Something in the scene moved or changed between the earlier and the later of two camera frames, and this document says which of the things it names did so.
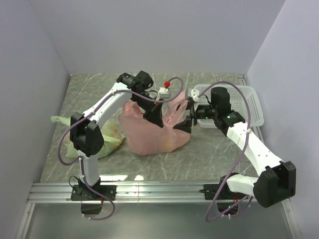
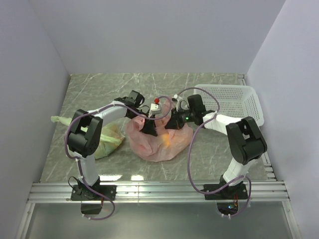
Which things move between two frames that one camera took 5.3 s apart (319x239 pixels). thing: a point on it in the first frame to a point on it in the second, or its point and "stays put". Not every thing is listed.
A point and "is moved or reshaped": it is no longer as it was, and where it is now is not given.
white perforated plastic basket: x=239 y=103 stays put
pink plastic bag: x=145 y=137 is moved or reshaped
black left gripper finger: x=155 y=116 to x=149 y=127
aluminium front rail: x=49 y=192 stays put
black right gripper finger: x=184 y=126 to x=172 y=124
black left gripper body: x=147 y=106 to x=135 y=114
